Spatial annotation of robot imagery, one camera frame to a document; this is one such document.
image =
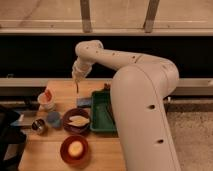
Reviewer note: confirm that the yellow round food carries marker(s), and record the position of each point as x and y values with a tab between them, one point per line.
75	149

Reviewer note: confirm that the small brown object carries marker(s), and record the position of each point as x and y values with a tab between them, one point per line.
106	87

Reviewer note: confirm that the blue plastic cup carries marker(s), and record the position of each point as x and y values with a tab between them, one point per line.
53	119

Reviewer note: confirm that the dark maroon bowl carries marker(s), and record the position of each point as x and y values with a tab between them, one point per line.
73	129

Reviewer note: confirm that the blue sponge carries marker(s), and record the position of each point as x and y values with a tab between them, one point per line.
83	102

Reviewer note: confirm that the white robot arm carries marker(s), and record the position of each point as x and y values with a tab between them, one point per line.
137	91

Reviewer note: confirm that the green plastic tray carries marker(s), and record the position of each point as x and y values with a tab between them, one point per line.
101	121

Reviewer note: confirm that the dark brown rectangular block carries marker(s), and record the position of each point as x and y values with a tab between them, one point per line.
109	110

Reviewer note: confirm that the cream leaf-shaped object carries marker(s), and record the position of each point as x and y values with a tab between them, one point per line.
78	121

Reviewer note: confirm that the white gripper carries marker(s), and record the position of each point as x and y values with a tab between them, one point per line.
80	71

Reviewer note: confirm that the white cup with orange item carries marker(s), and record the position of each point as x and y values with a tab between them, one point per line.
46	100

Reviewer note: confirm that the red bowl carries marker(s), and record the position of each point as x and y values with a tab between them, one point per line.
64	150

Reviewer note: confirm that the metal cup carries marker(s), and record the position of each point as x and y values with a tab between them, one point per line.
39	126

